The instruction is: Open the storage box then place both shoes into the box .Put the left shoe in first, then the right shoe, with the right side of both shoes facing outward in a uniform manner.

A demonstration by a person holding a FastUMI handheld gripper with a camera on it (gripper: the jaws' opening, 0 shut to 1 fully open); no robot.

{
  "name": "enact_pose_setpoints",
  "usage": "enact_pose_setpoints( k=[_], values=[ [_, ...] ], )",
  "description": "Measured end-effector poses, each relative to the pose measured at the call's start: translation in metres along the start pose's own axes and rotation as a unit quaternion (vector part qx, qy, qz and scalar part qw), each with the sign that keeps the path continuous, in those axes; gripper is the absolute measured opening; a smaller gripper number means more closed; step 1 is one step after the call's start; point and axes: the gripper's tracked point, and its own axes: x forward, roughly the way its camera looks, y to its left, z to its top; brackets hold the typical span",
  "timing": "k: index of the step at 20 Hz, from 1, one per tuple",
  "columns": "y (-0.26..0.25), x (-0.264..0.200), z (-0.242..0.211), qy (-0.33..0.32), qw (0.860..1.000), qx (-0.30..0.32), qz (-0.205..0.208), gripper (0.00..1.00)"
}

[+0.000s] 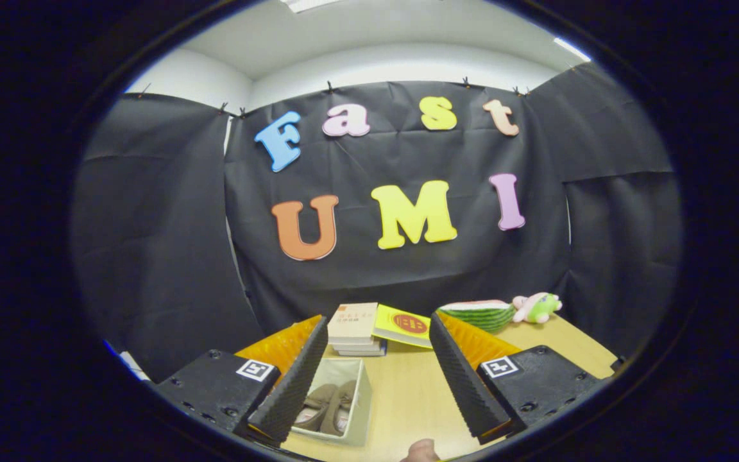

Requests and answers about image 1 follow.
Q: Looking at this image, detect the brown fuzzy shoe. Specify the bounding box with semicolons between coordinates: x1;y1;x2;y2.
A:
294;384;338;432
319;380;357;437

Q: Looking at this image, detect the pale green fabric storage box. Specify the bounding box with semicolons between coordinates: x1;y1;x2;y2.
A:
289;357;373;448

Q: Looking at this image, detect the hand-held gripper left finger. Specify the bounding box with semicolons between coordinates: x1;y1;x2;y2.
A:
155;314;330;448

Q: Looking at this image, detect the beige book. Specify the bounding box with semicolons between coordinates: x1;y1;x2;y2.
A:
327;302;379;346

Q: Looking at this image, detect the thin grey book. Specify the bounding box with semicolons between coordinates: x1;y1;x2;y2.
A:
331;340;383;354

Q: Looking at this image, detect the green and pink plush toy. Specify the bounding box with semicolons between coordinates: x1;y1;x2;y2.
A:
512;292;563;324

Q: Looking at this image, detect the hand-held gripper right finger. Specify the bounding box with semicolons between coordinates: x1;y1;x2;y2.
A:
429;311;604;445

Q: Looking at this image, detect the yellow book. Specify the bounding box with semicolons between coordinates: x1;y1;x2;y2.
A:
373;304;434;349

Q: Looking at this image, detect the thin blue book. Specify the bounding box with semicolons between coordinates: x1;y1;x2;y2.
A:
337;343;387;357

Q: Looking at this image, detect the ceiling light panel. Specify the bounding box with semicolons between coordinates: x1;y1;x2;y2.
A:
280;0;344;13
552;37;591;63

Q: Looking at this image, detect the watermelon slice plush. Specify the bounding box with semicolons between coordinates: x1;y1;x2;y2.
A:
437;300;516;334

